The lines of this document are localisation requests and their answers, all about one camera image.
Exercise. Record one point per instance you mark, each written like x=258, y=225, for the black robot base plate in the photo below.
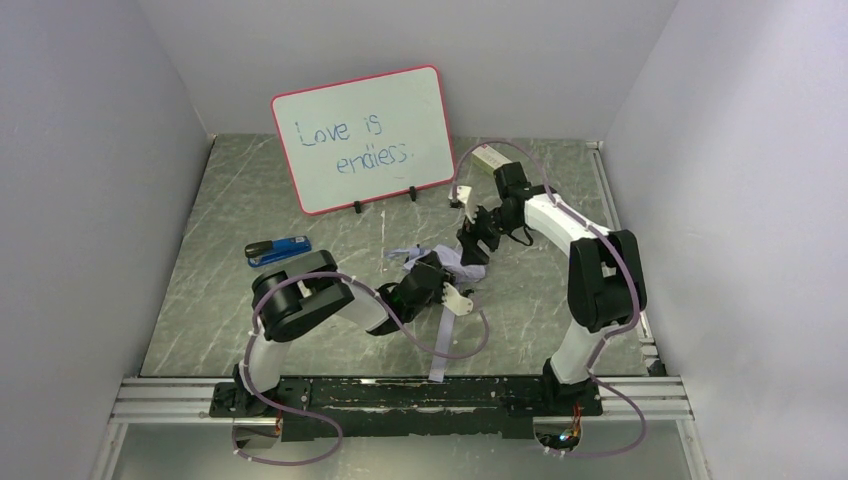
x=308, y=408

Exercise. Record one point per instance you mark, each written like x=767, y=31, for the blue and black stapler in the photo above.
x=270, y=251

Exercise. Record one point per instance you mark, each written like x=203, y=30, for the aluminium frame rail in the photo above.
x=160, y=429

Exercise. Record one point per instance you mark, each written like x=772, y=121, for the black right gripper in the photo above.
x=477, y=237

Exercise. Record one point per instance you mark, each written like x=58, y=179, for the red framed whiteboard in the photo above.
x=365, y=139

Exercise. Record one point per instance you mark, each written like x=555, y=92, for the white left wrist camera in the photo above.
x=455, y=302

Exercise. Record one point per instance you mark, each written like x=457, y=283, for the white and black folding umbrella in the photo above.
x=432, y=276

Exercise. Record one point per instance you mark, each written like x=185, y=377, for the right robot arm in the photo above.
x=605, y=287

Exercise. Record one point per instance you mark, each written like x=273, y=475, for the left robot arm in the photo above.
x=306, y=291

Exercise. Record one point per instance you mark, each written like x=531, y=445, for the small cream cardboard box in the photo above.
x=488, y=158

